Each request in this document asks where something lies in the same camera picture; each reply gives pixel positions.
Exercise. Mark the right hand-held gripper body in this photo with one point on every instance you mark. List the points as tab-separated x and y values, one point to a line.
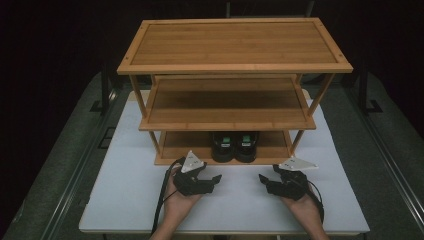
293	185

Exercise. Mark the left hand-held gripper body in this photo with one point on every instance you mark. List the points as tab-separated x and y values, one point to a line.
190	181

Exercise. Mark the wooden shelf rack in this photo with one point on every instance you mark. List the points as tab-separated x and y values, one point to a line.
233	43

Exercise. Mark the person's left hand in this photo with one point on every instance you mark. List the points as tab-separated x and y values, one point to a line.
180	205

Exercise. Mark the person's right hand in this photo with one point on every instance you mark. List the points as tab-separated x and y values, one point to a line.
303	210

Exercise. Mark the black metal stand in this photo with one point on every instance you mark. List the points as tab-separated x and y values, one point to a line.
366	90

